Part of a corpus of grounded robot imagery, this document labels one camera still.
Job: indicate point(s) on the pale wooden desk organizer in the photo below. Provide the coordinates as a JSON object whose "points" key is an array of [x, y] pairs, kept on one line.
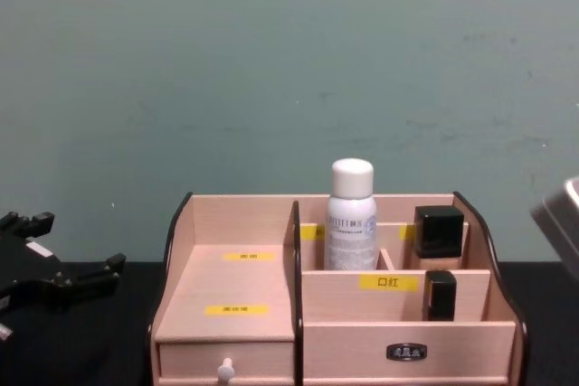
{"points": [[344, 345]]}

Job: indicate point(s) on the white spray bottle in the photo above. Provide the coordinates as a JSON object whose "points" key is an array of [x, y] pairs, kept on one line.
{"points": [[350, 232]]}

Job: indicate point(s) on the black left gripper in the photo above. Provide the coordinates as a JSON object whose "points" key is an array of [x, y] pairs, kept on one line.
{"points": [[22, 264]]}

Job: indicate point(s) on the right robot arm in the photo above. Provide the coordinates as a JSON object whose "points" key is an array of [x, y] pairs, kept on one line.
{"points": [[561, 219]]}

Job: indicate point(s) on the foundation bottle with black cap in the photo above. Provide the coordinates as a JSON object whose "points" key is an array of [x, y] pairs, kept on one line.
{"points": [[439, 230]]}

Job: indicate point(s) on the black lipstick tube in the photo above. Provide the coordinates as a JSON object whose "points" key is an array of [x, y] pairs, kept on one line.
{"points": [[441, 295]]}

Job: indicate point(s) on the wooden drawer with white knob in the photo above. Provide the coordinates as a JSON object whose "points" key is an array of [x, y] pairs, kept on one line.
{"points": [[253, 359]]}

